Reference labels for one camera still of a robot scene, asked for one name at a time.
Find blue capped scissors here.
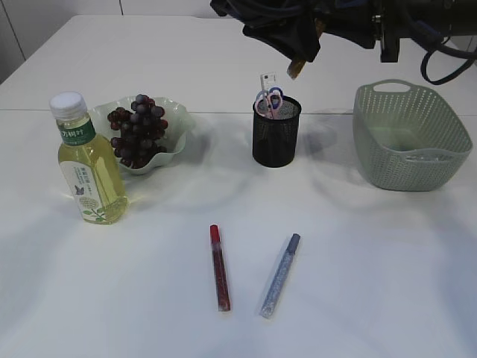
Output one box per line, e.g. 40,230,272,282
267,87,283,98

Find gold marker pen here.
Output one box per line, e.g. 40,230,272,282
287,19,326,80

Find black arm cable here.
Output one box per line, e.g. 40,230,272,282
405,10,477,86

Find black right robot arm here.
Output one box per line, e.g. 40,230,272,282
314,1,476,63

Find yellow tea bottle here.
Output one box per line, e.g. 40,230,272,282
49,92,128,224

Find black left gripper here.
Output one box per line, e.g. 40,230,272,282
209,1,321,62

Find black mesh pen cup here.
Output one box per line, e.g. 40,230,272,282
252,96,302,168

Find pink purple scissors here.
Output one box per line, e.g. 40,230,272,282
253,91,283,119

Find clear plastic sheet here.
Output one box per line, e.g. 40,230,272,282
404,151,453,163

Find clear plastic ruler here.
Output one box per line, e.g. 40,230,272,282
259,72,277,91

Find red glitter glue tube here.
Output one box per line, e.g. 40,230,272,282
209,224,231,312

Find green woven plastic basket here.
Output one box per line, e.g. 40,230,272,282
353,81,473,192

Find purple artificial grape bunch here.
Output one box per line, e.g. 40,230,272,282
107,94,168,169

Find silver glitter glue tube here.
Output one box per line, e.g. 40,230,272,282
259,233,301,319

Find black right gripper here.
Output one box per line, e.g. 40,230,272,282
316,0,400,63

